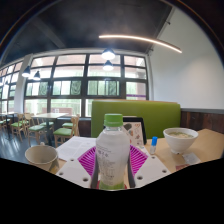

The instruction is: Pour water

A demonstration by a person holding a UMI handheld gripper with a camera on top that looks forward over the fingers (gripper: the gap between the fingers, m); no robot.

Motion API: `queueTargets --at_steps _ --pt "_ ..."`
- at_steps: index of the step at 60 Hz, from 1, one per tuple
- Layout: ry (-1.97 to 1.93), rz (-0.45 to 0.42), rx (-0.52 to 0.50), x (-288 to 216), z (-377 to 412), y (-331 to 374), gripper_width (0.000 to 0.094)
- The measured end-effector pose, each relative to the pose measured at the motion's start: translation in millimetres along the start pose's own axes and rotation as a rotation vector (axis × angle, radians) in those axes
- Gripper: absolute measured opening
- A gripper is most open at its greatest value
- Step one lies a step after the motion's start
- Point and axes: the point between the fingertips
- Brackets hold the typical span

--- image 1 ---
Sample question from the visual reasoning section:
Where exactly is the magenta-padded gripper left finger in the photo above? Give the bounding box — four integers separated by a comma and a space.
54, 145, 101, 190

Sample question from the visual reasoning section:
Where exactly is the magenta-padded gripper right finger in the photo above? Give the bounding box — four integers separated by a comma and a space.
125, 144, 172, 189

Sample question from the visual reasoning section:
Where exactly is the clear green-capped drink bottle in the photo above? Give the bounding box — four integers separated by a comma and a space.
95, 113, 131, 191

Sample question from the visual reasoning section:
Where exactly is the small blue-capped white bottle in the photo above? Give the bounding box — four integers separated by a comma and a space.
149, 136, 159, 155

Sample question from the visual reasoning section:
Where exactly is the white printed paper sheet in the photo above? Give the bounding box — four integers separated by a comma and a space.
55, 135, 98, 162

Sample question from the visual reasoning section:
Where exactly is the reddish brown paper packet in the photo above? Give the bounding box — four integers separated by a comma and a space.
175, 163, 190, 172

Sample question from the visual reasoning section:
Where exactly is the beige paper cup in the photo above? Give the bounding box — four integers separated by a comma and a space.
24, 144, 60, 174

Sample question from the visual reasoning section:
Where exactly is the black-framed standing menu card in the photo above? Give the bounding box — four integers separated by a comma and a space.
122, 115, 148, 148

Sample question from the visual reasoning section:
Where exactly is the group of green-seated wooden chairs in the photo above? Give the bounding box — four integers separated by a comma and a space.
0, 113, 81, 149

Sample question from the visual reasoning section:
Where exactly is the white ceramic bowl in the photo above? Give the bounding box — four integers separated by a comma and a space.
162, 127, 200, 155

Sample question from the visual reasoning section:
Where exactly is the white paper packet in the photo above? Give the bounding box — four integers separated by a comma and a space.
182, 152, 202, 165

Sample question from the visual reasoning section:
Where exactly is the green upholstered bench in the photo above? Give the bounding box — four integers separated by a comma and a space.
90, 99, 182, 139

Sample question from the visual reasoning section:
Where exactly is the wooden dining table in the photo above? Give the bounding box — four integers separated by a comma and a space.
0, 112, 16, 139
31, 112, 69, 148

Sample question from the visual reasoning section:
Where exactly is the group of dark pendant lamps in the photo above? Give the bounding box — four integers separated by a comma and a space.
1, 48, 116, 88

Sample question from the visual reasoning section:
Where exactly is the long curved linear ceiling light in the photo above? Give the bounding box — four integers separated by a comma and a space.
98, 34, 183, 54

